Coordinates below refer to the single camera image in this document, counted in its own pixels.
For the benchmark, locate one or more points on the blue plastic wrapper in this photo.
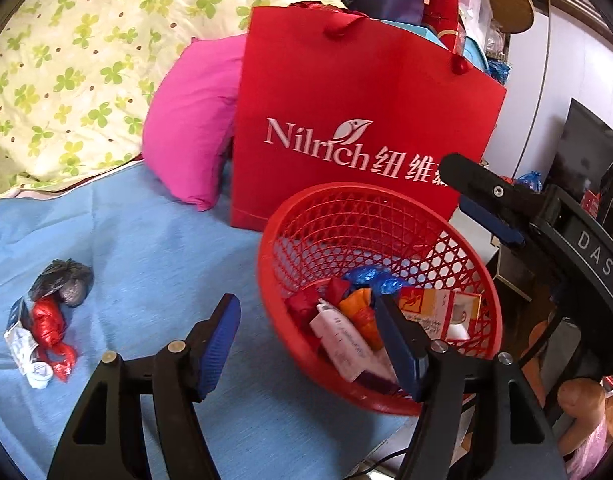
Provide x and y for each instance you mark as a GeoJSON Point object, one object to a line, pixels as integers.
{"type": "Point", "coordinates": [378, 280]}

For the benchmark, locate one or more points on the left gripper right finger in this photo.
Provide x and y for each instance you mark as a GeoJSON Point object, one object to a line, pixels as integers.
{"type": "Point", "coordinates": [480, 419]}

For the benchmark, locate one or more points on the blue bed blanket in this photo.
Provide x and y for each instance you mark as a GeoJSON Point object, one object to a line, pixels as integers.
{"type": "Point", "coordinates": [159, 268]}

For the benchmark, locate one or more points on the red ribbon bow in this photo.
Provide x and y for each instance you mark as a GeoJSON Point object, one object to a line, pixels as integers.
{"type": "Point", "coordinates": [48, 328]}

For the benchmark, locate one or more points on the black plastic bag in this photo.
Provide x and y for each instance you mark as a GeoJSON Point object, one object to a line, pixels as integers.
{"type": "Point", "coordinates": [67, 280]}

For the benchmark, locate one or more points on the red Nilrich paper bag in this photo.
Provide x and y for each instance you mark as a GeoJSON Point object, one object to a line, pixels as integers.
{"type": "Point", "coordinates": [328, 96]}

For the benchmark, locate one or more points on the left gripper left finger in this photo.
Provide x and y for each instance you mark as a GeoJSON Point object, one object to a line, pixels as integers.
{"type": "Point", "coordinates": [104, 436]}

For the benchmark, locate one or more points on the magenta pillow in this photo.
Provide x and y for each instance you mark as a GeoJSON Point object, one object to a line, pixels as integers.
{"type": "Point", "coordinates": [191, 118]}

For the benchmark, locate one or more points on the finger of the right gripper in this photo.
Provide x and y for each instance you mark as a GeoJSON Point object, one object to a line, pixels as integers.
{"type": "Point", "coordinates": [506, 210]}

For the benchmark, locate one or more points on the blue and white carton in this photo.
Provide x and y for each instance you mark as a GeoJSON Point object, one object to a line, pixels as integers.
{"type": "Point", "coordinates": [24, 348]}

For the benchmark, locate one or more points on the orange wrapper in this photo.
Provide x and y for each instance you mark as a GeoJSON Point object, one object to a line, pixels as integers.
{"type": "Point", "coordinates": [357, 308]}

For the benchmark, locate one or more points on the clover print quilt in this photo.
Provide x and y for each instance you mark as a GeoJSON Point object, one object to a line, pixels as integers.
{"type": "Point", "coordinates": [77, 78]}

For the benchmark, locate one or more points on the red and white carton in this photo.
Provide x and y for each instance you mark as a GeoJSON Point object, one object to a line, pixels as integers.
{"type": "Point", "coordinates": [445, 314]}

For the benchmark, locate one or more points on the red plastic mesh basket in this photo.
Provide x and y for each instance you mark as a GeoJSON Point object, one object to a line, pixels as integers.
{"type": "Point", "coordinates": [328, 240]}

